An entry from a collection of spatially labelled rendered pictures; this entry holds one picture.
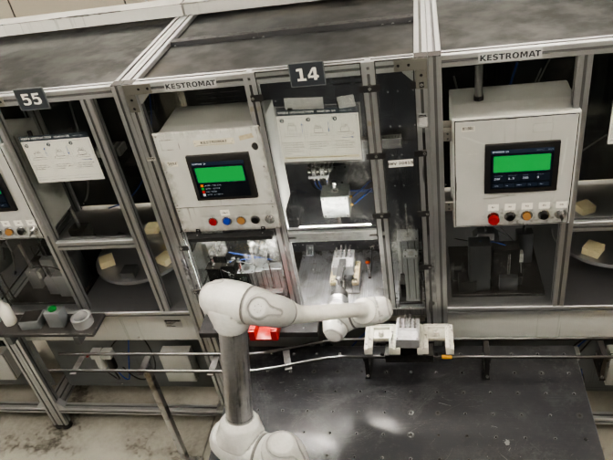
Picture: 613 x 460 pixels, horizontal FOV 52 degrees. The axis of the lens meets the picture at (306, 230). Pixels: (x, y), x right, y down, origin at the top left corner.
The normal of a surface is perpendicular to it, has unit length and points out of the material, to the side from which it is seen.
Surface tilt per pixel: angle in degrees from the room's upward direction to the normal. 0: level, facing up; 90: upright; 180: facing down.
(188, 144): 90
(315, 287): 0
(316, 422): 0
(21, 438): 0
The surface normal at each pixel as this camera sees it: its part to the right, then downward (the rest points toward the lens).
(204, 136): -0.14, 0.59
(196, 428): -0.15, -0.81
